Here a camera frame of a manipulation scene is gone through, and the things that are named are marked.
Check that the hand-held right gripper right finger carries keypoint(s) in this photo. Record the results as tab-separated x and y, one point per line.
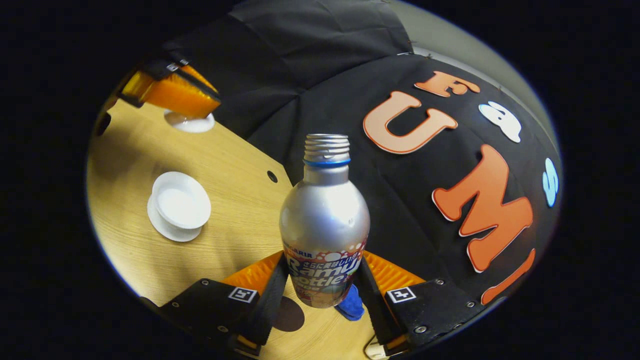
375	310

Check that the blue folded towel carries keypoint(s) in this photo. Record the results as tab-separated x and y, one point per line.
352	305

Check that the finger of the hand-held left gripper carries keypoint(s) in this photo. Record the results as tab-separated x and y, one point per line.
175	97
200	80

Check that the white saucer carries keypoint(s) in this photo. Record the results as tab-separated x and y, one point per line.
167	231

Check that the dark brown round coaster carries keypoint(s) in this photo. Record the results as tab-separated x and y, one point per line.
290	315

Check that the white toaster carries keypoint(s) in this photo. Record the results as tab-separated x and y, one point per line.
372	352

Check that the silver water bottle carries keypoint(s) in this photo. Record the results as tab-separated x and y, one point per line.
322	220

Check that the white teacup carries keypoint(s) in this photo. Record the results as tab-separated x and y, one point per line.
181	202

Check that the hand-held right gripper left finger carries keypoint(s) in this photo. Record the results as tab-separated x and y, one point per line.
272	300

